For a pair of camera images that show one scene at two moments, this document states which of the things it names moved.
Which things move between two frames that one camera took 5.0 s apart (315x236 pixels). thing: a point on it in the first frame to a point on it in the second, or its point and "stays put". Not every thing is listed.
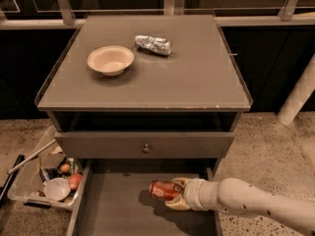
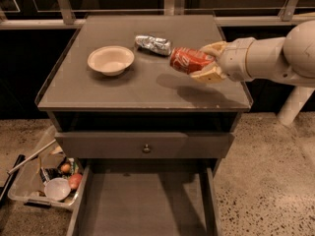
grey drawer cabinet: x=143 y=98 stays put
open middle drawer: x=113 y=199 stays put
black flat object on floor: x=10 y=179 stays put
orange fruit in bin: x=65 y=167 stays put
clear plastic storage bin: x=49 y=178 stays put
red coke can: x=163 y=189 to x=188 y=60
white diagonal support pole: x=300 y=94 stays put
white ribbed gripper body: x=194 y=193 to x=235 y=60
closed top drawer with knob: x=143 y=145 stays put
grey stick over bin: x=31 y=156 stays put
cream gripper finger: x=179 y=204 to x=212 y=74
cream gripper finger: x=182 y=181 to x=215 y=47
